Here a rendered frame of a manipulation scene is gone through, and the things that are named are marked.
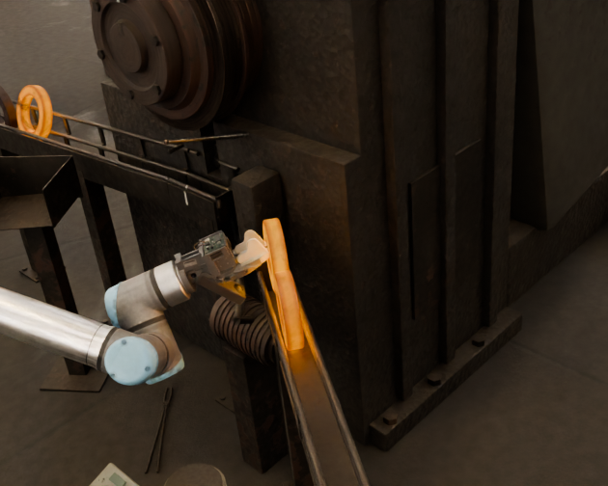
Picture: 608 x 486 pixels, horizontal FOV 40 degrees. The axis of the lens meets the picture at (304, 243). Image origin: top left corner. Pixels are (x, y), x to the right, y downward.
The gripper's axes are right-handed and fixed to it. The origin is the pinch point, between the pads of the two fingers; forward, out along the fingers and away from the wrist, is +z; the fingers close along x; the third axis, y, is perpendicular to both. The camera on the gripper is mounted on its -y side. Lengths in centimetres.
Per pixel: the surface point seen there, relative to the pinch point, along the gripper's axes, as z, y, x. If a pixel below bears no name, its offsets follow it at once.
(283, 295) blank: -0.9, 1.5, -19.4
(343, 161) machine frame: 20.9, 3.8, 15.6
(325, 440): -2.6, -9.6, -47.4
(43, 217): -60, -1, 65
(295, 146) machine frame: 12.6, 6.2, 27.4
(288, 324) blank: -2.2, -2.7, -22.8
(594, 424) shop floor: 57, -97, 5
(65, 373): -85, -56, 70
